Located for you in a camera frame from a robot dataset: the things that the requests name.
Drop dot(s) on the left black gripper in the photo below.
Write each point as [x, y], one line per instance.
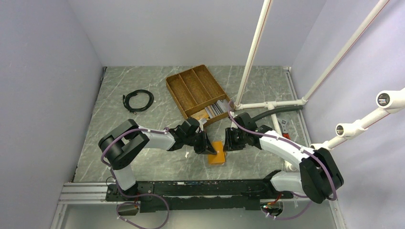
[206, 148]

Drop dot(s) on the orange leather card holder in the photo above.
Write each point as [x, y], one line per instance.
[220, 157]

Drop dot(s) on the red adjustable wrench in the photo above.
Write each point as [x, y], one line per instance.
[283, 126]

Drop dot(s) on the brown woven divider tray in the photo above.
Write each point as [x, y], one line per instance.
[194, 89]

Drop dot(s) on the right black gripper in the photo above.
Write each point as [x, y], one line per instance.
[229, 144]

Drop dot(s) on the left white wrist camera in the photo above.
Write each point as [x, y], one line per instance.
[202, 121]

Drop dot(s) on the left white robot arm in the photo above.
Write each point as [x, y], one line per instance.
[121, 145]

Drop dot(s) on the black foam tube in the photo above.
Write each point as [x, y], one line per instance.
[277, 110]

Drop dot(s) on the white pvc pipe frame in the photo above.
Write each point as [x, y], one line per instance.
[354, 51]

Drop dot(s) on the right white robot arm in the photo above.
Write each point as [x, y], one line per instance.
[317, 175]

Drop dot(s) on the stack of credit cards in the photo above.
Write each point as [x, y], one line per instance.
[212, 111]

